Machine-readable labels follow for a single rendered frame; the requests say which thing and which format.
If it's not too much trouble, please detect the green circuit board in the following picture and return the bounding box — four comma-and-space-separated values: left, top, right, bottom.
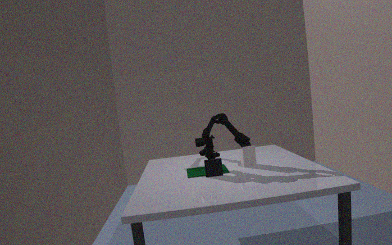
186, 164, 230, 178

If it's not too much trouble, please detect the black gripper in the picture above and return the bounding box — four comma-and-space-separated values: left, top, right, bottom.
205, 145, 220, 160

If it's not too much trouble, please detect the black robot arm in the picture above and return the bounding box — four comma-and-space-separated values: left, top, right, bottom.
195, 113, 251, 156

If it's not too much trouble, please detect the black square fan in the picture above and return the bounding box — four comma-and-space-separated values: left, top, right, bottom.
204, 158, 223, 178

